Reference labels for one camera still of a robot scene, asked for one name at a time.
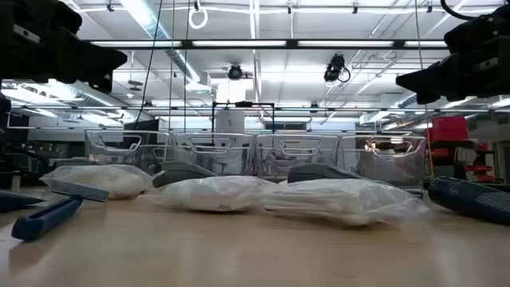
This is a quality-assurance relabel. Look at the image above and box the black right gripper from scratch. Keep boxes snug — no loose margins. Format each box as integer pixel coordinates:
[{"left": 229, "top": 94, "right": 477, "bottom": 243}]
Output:
[{"left": 396, "top": 6, "right": 510, "bottom": 105}]

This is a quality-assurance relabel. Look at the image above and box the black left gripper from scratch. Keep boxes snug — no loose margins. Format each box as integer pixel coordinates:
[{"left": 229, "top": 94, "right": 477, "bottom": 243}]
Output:
[{"left": 0, "top": 0, "right": 128, "bottom": 95}]

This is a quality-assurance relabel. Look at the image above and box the red storage box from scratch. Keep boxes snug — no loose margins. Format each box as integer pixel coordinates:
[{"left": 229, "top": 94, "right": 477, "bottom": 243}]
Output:
[{"left": 428, "top": 116, "right": 469, "bottom": 143}]

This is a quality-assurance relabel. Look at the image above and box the clear plastic bin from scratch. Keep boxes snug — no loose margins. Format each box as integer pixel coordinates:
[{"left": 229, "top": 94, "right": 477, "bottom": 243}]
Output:
[
  {"left": 84, "top": 129, "right": 173, "bottom": 176},
  {"left": 171, "top": 132, "right": 256, "bottom": 177},
  {"left": 254, "top": 133, "right": 339, "bottom": 181},
  {"left": 337, "top": 135, "right": 427, "bottom": 191}
]

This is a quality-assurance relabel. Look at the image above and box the storage shelf rack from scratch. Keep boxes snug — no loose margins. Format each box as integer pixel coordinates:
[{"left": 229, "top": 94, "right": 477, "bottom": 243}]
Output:
[{"left": 453, "top": 141, "right": 510, "bottom": 185}]

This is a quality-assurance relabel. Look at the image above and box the black overhead light bar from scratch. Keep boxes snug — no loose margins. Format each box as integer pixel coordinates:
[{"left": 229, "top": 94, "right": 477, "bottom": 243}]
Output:
[{"left": 81, "top": 38, "right": 449, "bottom": 50}]

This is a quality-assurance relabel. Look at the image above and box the black hanging cable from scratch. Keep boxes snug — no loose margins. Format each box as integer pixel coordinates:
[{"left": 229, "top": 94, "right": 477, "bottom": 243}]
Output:
[{"left": 133, "top": 0, "right": 164, "bottom": 131}]

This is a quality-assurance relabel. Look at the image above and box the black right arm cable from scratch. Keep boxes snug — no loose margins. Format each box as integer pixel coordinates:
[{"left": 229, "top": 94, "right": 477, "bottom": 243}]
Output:
[{"left": 439, "top": 0, "right": 477, "bottom": 22}]

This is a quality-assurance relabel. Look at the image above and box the silver ventilation duct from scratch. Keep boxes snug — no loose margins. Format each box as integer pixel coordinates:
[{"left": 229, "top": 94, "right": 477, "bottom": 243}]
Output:
[{"left": 117, "top": 0, "right": 212, "bottom": 95}]

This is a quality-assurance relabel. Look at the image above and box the white cable loop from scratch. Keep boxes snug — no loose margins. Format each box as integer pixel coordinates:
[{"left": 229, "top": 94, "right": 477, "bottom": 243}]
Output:
[{"left": 187, "top": 6, "right": 209, "bottom": 31}]

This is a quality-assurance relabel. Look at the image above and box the black ceiling camera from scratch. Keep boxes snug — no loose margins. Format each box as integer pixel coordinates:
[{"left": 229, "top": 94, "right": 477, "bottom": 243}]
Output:
[
  {"left": 323, "top": 53, "right": 351, "bottom": 87},
  {"left": 227, "top": 63, "right": 244, "bottom": 81}
]

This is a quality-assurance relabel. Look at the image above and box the black metal frame stand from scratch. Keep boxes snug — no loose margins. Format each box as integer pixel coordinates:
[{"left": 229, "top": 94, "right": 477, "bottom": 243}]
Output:
[{"left": 210, "top": 101, "right": 277, "bottom": 135}]

